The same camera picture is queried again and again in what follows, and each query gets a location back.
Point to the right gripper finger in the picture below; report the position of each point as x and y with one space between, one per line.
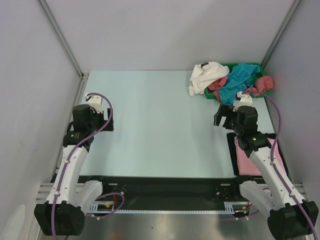
218 115
228 123

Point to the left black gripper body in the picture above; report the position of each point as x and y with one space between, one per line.
97 121

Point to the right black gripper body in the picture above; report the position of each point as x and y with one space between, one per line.
228 112

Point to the teal t shirt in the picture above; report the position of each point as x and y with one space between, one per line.
241 77

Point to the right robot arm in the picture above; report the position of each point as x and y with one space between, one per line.
289 215

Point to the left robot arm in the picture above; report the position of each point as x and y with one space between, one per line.
64 210

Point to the black tray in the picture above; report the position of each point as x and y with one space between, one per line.
232 155

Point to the green plastic bin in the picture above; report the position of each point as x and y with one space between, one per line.
252 93

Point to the white t shirt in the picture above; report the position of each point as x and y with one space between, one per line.
205 74

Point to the folded pink t shirt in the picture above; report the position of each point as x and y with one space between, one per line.
246 162

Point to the red t shirt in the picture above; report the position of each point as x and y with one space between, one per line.
262 84

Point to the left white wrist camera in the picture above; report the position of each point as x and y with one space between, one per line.
95 101

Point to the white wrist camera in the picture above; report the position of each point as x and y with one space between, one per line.
95 101
242 99

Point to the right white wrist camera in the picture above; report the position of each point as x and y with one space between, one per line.
242 99

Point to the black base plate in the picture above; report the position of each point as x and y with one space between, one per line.
163 190

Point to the slotted cable duct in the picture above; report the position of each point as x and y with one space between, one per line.
217 208

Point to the left aluminium corner post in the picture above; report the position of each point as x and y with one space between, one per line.
60 36

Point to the aluminium corner post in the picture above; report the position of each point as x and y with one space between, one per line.
60 36
280 32

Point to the right aluminium corner post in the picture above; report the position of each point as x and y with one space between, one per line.
280 32

